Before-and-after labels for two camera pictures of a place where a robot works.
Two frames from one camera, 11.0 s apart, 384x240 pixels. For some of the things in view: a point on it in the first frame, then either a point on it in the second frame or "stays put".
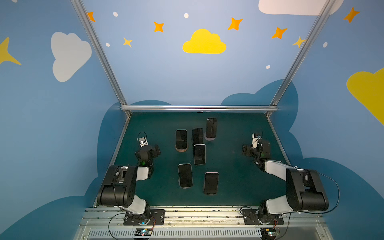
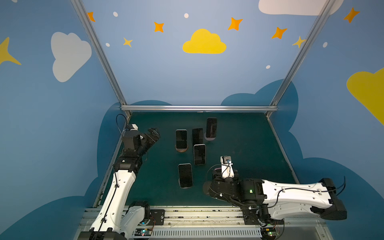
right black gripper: [251, 151] to [208, 188]
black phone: [197, 136] stays put
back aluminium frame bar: [199, 107] stays put
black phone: [185, 175] stays put
